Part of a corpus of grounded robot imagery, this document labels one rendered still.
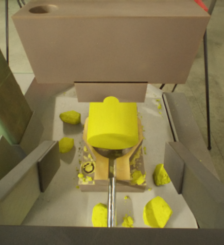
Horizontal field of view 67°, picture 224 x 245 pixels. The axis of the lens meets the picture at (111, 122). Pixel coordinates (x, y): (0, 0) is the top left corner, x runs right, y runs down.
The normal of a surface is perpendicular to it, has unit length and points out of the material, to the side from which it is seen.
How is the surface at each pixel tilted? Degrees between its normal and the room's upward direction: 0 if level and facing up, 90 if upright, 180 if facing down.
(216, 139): 0
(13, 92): 90
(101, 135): 106
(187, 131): 0
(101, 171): 0
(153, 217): 23
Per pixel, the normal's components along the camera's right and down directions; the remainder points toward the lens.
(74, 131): 0.00, -0.66
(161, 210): -0.25, -0.40
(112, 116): 0.02, -0.42
